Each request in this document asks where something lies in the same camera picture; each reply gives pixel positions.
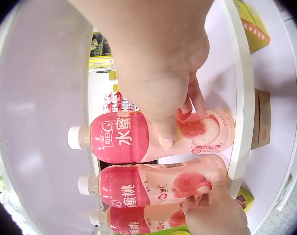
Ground person's left hand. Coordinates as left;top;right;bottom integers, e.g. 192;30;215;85
181;177;252;235

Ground person's right hand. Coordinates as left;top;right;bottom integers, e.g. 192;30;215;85
65;0;214;151

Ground person's right fingers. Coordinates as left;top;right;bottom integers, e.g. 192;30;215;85
180;72;209;116

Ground person's left fingers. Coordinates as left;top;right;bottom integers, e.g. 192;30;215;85
181;177;247;211

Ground person's right thumb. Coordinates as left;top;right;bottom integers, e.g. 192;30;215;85
148;98;181;151

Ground pink peach drink bottle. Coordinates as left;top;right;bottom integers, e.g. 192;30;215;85
78;155;229;207
90;205;188;235
68;110;236;164

